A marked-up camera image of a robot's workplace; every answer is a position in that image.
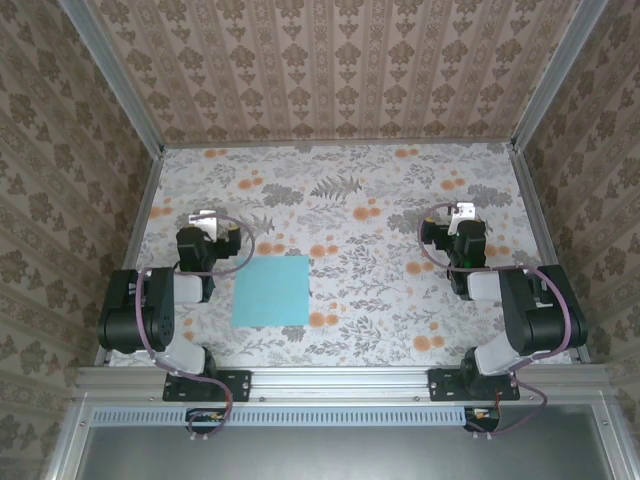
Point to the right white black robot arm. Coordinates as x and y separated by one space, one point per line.
540 325

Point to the light blue paper sheet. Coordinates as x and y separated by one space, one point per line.
272 292

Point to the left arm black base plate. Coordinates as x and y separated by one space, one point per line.
235 385

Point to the floral patterned table cover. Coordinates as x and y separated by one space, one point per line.
350 345

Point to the thin aluminium rear rail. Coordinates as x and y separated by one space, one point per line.
350 144

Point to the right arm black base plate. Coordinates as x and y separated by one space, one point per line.
445 385

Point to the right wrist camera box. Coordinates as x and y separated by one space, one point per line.
465 210

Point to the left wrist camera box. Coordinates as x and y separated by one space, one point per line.
207 222

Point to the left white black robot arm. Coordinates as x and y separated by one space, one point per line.
150 320

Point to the grey metal panel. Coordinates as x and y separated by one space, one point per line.
325 455

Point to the wide aluminium mounting rail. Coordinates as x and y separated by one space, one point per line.
340 382

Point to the aluminium side rail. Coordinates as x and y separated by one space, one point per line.
539 225
131 250

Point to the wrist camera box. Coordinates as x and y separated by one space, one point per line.
465 210
207 222

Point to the aluminium corner post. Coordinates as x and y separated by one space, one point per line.
555 75
117 75

